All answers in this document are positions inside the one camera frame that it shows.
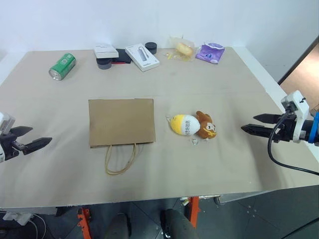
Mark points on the dark grey round container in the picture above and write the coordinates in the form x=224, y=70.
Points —
x=104, y=64

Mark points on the small white box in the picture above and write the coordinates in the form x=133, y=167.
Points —
x=106, y=50

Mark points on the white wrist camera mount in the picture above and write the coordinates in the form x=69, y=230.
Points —
x=300, y=109
x=5, y=123

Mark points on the black flat case red edge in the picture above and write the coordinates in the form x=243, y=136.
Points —
x=123, y=57

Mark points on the brown plush monkey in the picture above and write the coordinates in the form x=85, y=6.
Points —
x=207, y=125

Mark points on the long white product box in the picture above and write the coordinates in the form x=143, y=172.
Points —
x=142, y=57

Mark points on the white power adapter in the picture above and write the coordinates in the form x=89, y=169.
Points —
x=18, y=217

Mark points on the orange table leg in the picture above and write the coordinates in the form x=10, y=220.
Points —
x=194, y=211
x=84, y=222

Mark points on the brown paper bag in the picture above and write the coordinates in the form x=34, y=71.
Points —
x=122, y=122

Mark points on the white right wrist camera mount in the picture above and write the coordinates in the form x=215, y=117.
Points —
x=300, y=109

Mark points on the yellow white plush toy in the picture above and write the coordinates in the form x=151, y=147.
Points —
x=184, y=124

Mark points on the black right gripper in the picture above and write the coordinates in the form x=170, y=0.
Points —
x=286, y=129

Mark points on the purple plastic pouch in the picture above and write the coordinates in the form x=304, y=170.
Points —
x=209, y=52

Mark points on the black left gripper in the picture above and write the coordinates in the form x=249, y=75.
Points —
x=10, y=147

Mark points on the green drink can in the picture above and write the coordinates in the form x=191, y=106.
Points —
x=62, y=66

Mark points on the bread in clear bag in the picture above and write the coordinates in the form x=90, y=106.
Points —
x=184, y=48

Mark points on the grey table frame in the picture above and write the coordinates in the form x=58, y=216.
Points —
x=269, y=193

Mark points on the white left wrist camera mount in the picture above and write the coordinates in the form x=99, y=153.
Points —
x=5, y=123

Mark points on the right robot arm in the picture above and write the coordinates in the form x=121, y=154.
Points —
x=314, y=129

